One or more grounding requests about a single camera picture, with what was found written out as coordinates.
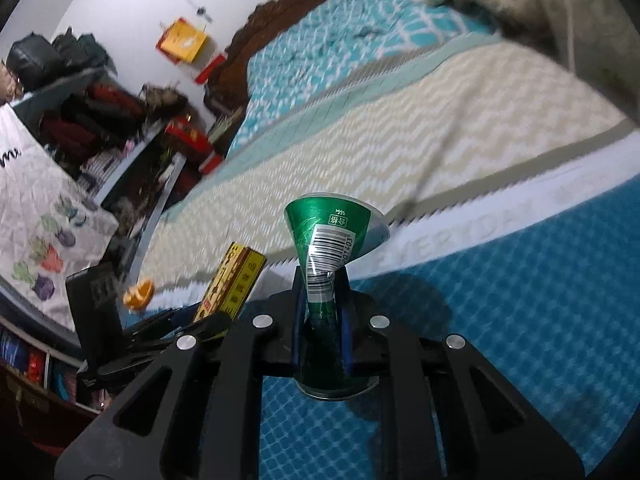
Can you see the carved wooden headboard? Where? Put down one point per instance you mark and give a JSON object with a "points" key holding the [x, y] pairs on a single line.
{"points": [[235, 60]]}

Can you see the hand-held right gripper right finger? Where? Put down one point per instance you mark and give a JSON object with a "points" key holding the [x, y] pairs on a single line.
{"points": [[345, 320]]}

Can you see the wooden nightstand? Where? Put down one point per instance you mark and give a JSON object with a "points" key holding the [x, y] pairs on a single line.
{"points": [[220, 135]]}

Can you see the yellow wall hanging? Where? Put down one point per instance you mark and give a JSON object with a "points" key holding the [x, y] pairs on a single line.
{"points": [[182, 40]]}

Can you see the red bag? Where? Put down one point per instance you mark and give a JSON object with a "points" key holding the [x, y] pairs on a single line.
{"points": [[100, 107]]}

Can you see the dark green bag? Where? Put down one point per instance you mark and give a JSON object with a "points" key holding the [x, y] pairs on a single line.
{"points": [[80, 47]]}

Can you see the crushed green drink can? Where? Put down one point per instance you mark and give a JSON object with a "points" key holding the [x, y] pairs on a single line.
{"points": [[325, 230]]}

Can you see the tan handbag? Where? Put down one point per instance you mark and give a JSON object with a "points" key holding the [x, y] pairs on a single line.
{"points": [[160, 99]]}

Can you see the yellow brown cardboard box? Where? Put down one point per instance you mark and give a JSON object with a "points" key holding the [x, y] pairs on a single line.
{"points": [[235, 275]]}

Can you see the grey shelf unit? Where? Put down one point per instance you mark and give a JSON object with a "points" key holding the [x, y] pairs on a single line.
{"points": [[140, 155]]}

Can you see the red gift box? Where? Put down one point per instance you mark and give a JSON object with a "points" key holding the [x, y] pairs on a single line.
{"points": [[187, 135], [210, 163]]}

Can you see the black bag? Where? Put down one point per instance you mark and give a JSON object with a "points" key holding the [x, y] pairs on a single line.
{"points": [[30, 60]]}

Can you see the white printed quilt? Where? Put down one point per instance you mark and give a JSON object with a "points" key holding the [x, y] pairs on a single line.
{"points": [[30, 185]]}

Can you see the teal white patterned quilt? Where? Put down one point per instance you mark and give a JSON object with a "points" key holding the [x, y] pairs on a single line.
{"points": [[325, 45]]}

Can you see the orange peel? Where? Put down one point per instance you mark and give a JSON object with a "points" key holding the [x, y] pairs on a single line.
{"points": [[139, 295]]}

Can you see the wooden bookcase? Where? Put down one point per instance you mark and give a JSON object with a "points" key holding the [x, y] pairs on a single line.
{"points": [[30, 370]]}

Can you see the red white wall calendar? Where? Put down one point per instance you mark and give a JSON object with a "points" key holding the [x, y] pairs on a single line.
{"points": [[210, 69]]}

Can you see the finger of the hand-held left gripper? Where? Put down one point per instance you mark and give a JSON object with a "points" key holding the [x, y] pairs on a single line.
{"points": [[215, 326], [160, 321]]}

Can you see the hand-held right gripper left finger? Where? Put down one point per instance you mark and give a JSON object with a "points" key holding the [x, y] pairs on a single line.
{"points": [[299, 320]]}

